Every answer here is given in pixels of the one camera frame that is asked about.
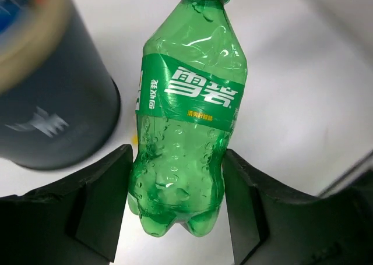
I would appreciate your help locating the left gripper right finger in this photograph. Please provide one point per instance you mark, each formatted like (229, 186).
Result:
(272, 223)

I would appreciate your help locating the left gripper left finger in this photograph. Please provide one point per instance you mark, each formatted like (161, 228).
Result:
(75, 220)

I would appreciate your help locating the green bottle with cap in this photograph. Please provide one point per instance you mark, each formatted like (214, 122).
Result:
(191, 86)

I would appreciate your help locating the small yellow cap bottle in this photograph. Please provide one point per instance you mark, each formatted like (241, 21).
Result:
(134, 140)

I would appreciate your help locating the blue label water bottle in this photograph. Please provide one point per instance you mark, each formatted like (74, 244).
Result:
(13, 11)

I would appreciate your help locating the dark green round bin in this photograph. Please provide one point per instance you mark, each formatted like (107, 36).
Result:
(59, 103)

